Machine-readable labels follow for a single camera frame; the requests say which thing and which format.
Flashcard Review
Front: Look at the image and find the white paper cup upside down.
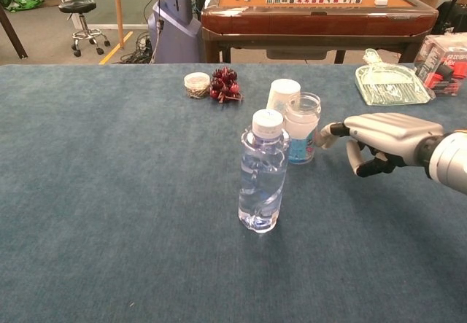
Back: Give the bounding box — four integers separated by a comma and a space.
266, 78, 302, 114

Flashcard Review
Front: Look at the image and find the clear water bottle white cap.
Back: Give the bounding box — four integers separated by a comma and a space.
238, 109, 291, 234

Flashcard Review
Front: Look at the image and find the clear green plastic dustpan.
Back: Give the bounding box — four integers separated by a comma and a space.
354, 48, 437, 106

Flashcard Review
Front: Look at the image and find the clear box with red parts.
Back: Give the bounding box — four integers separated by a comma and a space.
413, 34, 467, 98

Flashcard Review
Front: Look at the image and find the wooden pole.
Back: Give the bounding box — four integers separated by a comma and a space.
112, 0, 126, 50

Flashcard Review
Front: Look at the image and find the blue table cloth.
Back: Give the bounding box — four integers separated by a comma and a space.
0, 62, 467, 323

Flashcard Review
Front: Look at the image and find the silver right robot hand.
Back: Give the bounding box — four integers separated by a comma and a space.
315, 113, 444, 179

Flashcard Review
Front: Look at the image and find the clear plastic cup blue label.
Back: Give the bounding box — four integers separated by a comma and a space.
283, 92, 323, 165

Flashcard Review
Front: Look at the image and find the brown mahjong table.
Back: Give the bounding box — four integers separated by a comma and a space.
200, 0, 439, 64

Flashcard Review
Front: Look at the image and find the dark table leg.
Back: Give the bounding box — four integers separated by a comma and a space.
0, 4, 29, 61

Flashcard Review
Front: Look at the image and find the black swivel stool chrome base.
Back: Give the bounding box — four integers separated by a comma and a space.
58, 0, 112, 58

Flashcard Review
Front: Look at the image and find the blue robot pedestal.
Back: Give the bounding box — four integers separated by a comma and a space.
147, 0, 204, 64

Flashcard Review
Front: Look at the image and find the small round white container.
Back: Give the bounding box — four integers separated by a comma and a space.
183, 71, 212, 100

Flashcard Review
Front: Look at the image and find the black cable tangle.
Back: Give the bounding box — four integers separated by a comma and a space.
119, 32, 155, 64

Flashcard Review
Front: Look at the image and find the dark red grape bunch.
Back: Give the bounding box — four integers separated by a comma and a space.
209, 66, 244, 104

